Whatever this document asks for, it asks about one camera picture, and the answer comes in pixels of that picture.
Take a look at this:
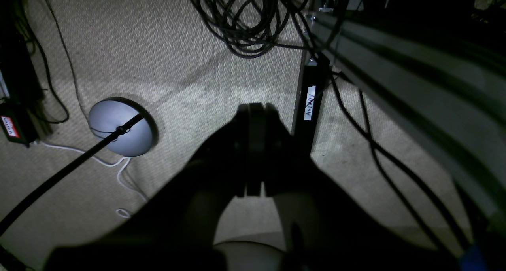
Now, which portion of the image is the white thin cable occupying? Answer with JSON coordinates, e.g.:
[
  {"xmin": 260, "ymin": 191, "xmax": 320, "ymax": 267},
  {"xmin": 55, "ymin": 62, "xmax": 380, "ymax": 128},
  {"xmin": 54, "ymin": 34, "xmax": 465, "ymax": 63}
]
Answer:
[{"xmin": 38, "ymin": 140, "xmax": 149, "ymax": 218}]

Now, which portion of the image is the grey aluminium frame beam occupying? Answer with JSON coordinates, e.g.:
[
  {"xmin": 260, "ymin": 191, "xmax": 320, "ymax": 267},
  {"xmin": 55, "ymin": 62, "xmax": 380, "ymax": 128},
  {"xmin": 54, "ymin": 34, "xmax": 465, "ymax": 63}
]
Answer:
[{"xmin": 310, "ymin": 13, "xmax": 506, "ymax": 235}]

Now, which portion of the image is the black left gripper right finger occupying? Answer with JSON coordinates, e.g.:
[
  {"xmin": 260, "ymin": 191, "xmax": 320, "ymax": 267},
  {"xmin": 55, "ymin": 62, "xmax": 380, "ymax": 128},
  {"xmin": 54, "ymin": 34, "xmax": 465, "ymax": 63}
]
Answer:
[{"xmin": 265, "ymin": 103, "xmax": 459, "ymax": 271}]

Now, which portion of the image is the black floor cable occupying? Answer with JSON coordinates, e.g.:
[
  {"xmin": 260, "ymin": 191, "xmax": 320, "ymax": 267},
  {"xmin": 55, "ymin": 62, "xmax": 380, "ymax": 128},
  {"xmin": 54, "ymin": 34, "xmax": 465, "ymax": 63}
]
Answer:
[{"xmin": 328, "ymin": 71, "xmax": 475, "ymax": 256}]

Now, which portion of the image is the black power adapter red label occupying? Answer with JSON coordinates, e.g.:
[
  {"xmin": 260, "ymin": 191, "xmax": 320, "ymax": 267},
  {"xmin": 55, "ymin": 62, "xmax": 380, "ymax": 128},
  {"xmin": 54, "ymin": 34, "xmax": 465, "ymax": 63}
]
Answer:
[{"xmin": 0, "ymin": 102, "xmax": 39, "ymax": 147}]

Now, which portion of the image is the black lamp pole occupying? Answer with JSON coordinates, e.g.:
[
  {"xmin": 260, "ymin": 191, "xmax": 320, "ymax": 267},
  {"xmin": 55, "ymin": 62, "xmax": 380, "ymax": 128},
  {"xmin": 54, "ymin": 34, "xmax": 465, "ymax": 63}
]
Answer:
[{"xmin": 0, "ymin": 114, "xmax": 144, "ymax": 236}]

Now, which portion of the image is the grey round lamp base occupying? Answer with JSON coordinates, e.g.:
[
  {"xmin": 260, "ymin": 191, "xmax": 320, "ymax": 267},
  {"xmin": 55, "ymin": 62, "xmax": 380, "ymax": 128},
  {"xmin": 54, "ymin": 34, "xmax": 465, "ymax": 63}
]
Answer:
[{"xmin": 87, "ymin": 97, "xmax": 159, "ymax": 157}]

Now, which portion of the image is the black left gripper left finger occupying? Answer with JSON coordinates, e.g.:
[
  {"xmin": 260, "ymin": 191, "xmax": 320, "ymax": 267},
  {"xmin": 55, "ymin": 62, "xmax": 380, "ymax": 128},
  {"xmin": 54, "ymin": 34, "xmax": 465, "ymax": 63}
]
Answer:
[{"xmin": 47, "ymin": 104, "xmax": 249, "ymax": 271}]

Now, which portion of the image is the coiled black cable bundle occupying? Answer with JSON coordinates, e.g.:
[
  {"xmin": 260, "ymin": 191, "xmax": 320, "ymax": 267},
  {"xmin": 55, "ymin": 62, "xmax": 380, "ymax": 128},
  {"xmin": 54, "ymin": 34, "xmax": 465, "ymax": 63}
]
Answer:
[{"xmin": 184, "ymin": 0, "xmax": 317, "ymax": 59}]

